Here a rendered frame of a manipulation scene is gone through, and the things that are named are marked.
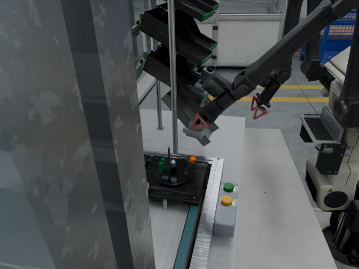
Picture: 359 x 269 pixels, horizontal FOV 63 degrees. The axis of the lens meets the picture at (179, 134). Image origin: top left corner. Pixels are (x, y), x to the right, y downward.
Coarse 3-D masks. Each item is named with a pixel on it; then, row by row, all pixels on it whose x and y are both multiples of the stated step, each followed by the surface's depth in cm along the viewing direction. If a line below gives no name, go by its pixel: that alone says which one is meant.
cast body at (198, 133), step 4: (192, 120) 116; (200, 120) 115; (196, 124) 113; (200, 124) 114; (184, 128) 118; (188, 128) 115; (200, 128) 115; (184, 132) 119; (188, 132) 116; (192, 132) 115; (196, 132) 114; (200, 132) 114; (204, 132) 118; (192, 136) 116; (196, 136) 115; (200, 136) 114
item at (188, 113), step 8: (168, 96) 123; (184, 96) 135; (168, 104) 125; (184, 104) 135; (192, 104) 135; (184, 112) 124; (192, 112) 136; (184, 120) 126; (208, 128) 138; (216, 128) 137; (208, 136) 135
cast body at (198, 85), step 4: (200, 80) 120; (204, 80) 120; (196, 84) 119; (200, 84) 118; (188, 88) 123; (192, 88) 120; (196, 88) 119; (200, 88) 119; (192, 92) 121; (196, 92) 120; (200, 92) 120; (204, 92) 121; (196, 96) 121; (200, 96) 120; (204, 96) 120
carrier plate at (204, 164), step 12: (156, 156) 126; (156, 168) 119; (192, 168) 119; (204, 168) 119; (156, 180) 113; (192, 180) 113; (204, 180) 113; (156, 192) 107; (168, 192) 107; (180, 192) 107; (192, 192) 107; (192, 204) 104
